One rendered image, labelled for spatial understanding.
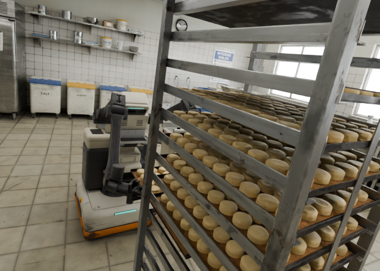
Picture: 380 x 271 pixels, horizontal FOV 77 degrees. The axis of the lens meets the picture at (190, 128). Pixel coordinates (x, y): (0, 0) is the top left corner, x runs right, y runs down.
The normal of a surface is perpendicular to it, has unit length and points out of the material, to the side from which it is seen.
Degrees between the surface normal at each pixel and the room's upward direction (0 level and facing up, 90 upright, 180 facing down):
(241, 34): 90
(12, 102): 90
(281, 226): 90
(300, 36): 90
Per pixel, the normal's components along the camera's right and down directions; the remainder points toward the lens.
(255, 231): 0.15, -0.95
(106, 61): 0.41, 0.30
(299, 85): -0.85, 0.00
